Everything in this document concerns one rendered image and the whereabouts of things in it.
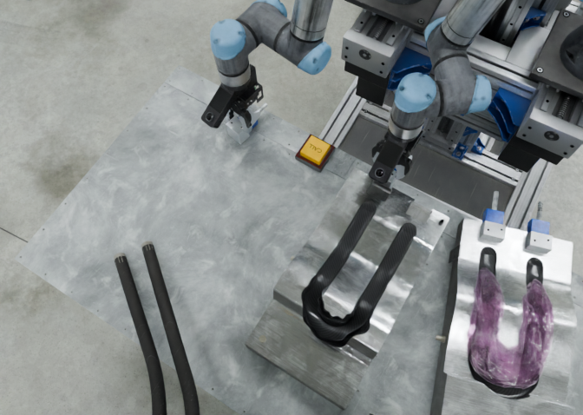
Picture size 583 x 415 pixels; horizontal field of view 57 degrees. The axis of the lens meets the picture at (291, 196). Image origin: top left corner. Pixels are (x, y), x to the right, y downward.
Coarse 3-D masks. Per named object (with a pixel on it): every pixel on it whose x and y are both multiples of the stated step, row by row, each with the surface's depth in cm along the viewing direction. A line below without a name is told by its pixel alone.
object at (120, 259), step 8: (120, 256) 132; (120, 264) 131; (120, 272) 130; (128, 272) 130; (128, 280) 128; (128, 288) 127; (128, 296) 126; (136, 296) 126; (128, 304) 125; (136, 304) 125; (136, 312) 123; (136, 320) 122; (144, 320) 123; (136, 328) 122; (144, 328) 121; (144, 336) 120; (144, 344) 119; (152, 344) 120; (144, 352) 118
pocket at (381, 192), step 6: (372, 186) 134; (378, 186) 133; (384, 186) 133; (366, 192) 132; (372, 192) 133; (378, 192) 133; (384, 192) 133; (390, 192) 132; (378, 198) 133; (384, 198) 133
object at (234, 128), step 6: (264, 108) 148; (234, 120) 144; (228, 126) 143; (234, 126) 143; (240, 126) 143; (252, 126) 146; (228, 132) 147; (234, 132) 143; (240, 132) 142; (234, 138) 147; (240, 138) 144; (246, 138) 147
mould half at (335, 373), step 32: (352, 192) 131; (320, 224) 128; (384, 224) 127; (416, 224) 127; (320, 256) 123; (352, 256) 125; (416, 256) 124; (288, 288) 117; (352, 288) 118; (288, 320) 122; (384, 320) 114; (256, 352) 122; (288, 352) 119; (320, 352) 119; (352, 352) 118; (320, 384) 116; (352, 384) 116
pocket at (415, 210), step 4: (412, 204) 131; (416, 204) 130; (408, 208) 129; (412, 208) 131; (416, 208) 131; (420, 208) 131; (424, 208) 130; (408, 212) 131; (412, 212) 131; (416, 212) 131; (420, 212) 131; (424, 212) 131; (428, 212) 130; (412, 216) 131; (416, 216) 130; (420, 216) 130; (424, 216) 130; (428, 216) 130; (420, 220) 130; (424, 220) 130
